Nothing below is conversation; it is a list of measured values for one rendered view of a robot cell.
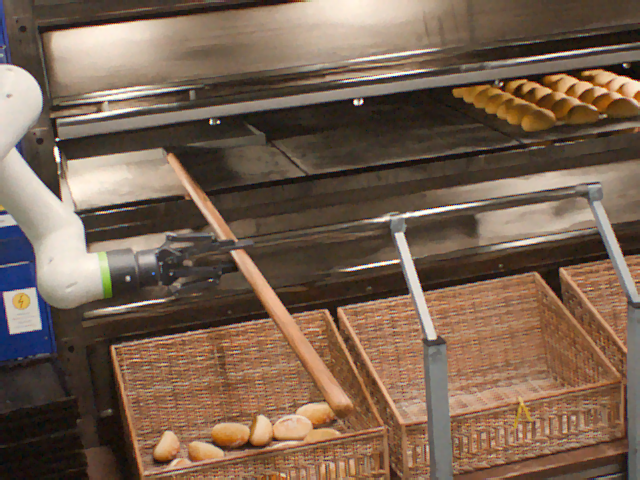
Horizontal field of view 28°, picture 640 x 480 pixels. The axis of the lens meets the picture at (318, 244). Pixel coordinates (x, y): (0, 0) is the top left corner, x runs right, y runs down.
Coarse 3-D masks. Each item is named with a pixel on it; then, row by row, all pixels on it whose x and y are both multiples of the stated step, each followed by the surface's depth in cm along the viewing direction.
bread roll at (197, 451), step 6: (192, 444) 305; (198, 444) 304; (204, 444) 304; (192, 450) 304; (198, 450) 303; (204, 450) 303; (210, 450) 302; (216, 450) 303; (192, 456) 304; (198, 456) 303; (204, 456) 302; (210, 456) 302; (216, 456) 302; (222, 456) 303; (192, 462) 305
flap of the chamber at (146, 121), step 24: (480, 72) 307; (504, 72) 309; (528, 72) 310; (312, 96) 298; (336, 96) 300; (360, 96) 301; (120, 120) 288; (144, 120) 290; (168, 120) 291; (192, 120) 301
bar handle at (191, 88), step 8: (168, 88) 294; (176, 88) 295; (184, 88) 295; (192, 88) 295; (200, 88) 296; (104, 96) 291; (112, 96) 291; (120, 96) 292; (128, 96) 292; (136, 96) 293; (144, 96) 293; (152, 96) 294; (192, 96) 295; (64, 104) 289; (72, 104) 289; (80, 104) 290; (88, 104) 291; (104, 104) 291
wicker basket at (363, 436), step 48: (192, 336) 318; (240, 336) 321; (336, 336) 317; (144, 384) 316; (192, 384) 318; (240, 384) 321; (288, 384) 324; (144, 432) 316; (192, 432) 319; (384, 432) 287
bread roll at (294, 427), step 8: (288, 416) 316; (296, 416) 316; (280, 424) 315; (288, 424) 314; (296, 424) 314; (304, 424) 315; (280, 432) 314; (288, 432) 314; (296, 432) 314; (304, 432) 314; (280, 440) 316; (288, 440) 315; (296, 440) 315
